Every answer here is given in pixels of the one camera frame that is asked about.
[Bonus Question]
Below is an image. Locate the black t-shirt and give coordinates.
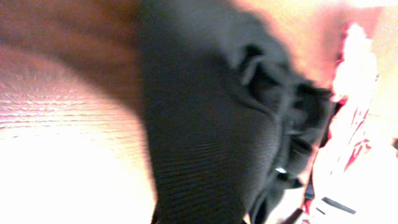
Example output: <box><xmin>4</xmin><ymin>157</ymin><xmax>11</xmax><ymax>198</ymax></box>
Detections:
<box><xmin>139</xmin><ymin>0</ymin><xmax>344</xmax><ymax>224</ymax></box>

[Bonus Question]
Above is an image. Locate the red t-shirt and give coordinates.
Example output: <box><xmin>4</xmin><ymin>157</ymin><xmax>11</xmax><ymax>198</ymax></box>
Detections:
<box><xmin>273</xmin><ymin>21</ymin><xmax>398</xmax><ymax>224</ymax></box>

